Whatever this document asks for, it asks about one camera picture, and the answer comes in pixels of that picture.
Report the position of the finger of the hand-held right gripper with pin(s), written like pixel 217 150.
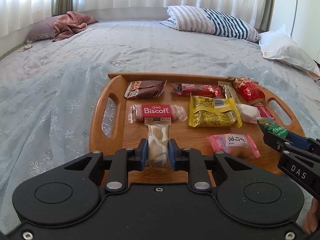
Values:
pixel 275 140
pixel 298 141

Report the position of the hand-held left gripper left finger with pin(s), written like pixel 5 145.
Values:
pixel 142 155

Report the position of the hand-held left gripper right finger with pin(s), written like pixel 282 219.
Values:
pixel 173 155

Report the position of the green snack packet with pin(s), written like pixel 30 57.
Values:
pixel 275 130

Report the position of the beige nougat packet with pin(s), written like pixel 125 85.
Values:
pixel 157 142

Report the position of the large red biscuit pack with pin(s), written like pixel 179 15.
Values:
pixel 265 110

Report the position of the wooden tray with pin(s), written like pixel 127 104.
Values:
pixel 197 135

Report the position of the white snack packet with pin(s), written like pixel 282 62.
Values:
pixel 247 112

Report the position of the pink pastry packet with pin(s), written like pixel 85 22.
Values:
pixel 232 142

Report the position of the small red biscuit packet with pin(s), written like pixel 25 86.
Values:
pixel 156 111

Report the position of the large red nut packet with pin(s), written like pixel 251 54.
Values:
pixel 250 91

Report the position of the yellow snack packet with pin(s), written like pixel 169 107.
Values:
pixel 212 115

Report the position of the gold snack packet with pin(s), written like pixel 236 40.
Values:
pixel 231 93

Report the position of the brown nut bar packet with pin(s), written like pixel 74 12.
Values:
pixel 147 88

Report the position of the long red snack bar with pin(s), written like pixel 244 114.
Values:
pixel 197 90

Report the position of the person's right hand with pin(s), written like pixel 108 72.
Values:
pixel 314 217

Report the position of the striped pillow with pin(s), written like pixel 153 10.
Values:
pixel 207 22

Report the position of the grey curved pole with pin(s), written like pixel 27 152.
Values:
pixel 295 5

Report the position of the pink cloth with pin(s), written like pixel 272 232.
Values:
pixel 72 25

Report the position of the small round metal object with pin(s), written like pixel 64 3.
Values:
pixel 26 47

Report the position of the purple pillow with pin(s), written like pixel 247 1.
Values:
pixel 40 30

